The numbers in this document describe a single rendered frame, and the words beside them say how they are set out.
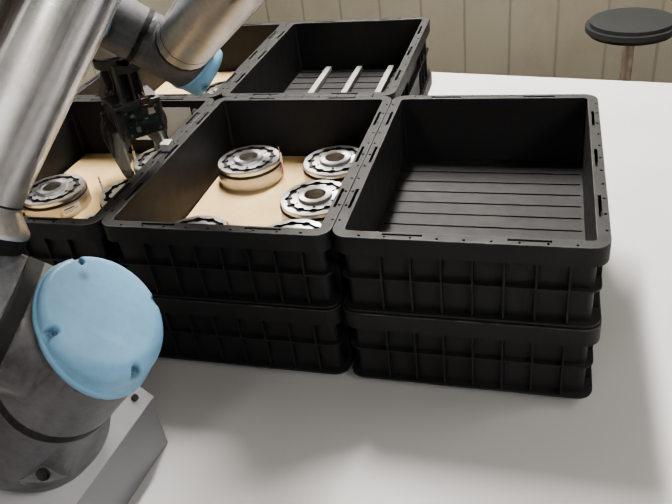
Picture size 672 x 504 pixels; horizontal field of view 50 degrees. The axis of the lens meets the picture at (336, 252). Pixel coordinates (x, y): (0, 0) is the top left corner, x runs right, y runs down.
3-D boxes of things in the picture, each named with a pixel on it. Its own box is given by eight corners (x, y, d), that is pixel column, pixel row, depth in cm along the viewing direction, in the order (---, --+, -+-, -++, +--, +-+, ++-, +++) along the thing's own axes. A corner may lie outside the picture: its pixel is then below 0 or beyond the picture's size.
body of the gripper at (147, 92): (122, 147, 107) (98, 69, 100) (108, 129, 113) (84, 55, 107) (171, 131, 110) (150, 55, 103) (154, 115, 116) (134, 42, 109)
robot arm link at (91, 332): (105, 455, 66) (164, 394, 58) (-46, 410, 61) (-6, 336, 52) (135, 348, 74) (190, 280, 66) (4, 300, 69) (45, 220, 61)
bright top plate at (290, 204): (339, 221, 97) (338, 217, 96) (270, 216, 100) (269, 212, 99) (359, 184, 104) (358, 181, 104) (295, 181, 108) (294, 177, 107)
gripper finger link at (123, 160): (123, 196, 112) (119, 140, 108) (113, 182, 117) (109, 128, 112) (142, 193, 114) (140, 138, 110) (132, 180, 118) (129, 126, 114)
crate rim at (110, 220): (330, 253, 82) (328, 236, 80) (101, 241, 90) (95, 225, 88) (394, 109, 113) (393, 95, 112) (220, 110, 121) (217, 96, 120)
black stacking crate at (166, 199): (338, 317, 87) (327, 239, 81) (124, 300, 95) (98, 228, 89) (397, 164, 118) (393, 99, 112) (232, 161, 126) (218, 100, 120)
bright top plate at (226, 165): (269, 178, 109) (268, 174, 109) (208, 176, 112) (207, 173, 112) (288, 148, 117) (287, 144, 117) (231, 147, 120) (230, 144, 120)
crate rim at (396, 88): (394, 109, 113) (393, 95, 112) (220, 110, 121) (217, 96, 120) (431, 28, 144) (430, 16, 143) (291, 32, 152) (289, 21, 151)
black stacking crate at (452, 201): (600, 337, 79) (610, 253, 73) (341, 317, 87) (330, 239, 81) (589, 167, 110) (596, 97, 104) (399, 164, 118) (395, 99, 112)
